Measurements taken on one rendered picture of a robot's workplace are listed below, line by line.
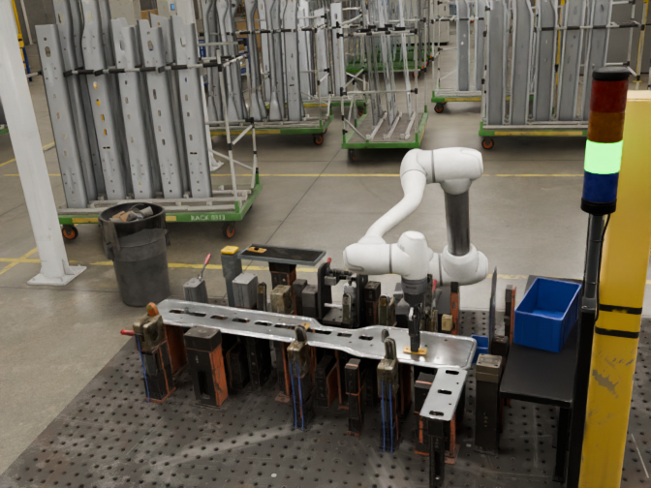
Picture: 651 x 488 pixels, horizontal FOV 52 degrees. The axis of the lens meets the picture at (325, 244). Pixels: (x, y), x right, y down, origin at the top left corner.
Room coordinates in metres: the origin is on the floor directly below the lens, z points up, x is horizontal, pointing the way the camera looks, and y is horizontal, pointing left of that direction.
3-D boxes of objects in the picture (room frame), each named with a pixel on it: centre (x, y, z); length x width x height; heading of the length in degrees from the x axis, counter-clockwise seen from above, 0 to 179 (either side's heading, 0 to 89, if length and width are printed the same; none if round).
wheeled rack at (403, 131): (9.21, -0.98, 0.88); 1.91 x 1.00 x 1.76; 167
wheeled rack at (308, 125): (10.06, 0.76, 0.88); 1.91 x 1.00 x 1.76; 79
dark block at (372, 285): (2.43, -0.18, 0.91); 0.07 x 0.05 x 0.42; 157
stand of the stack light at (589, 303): (1.33, -0.58, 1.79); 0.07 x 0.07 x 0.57
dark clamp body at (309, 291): (2.51, 0.07, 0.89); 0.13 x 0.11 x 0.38; 157
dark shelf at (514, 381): (2.15, -0.79, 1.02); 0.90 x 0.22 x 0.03; 157
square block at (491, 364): (1.91, -0.52, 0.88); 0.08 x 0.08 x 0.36; 67
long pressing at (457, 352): (2.32, 0.13, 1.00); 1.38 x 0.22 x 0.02; 67
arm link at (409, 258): (2.09, -0.28, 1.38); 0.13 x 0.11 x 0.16; 81
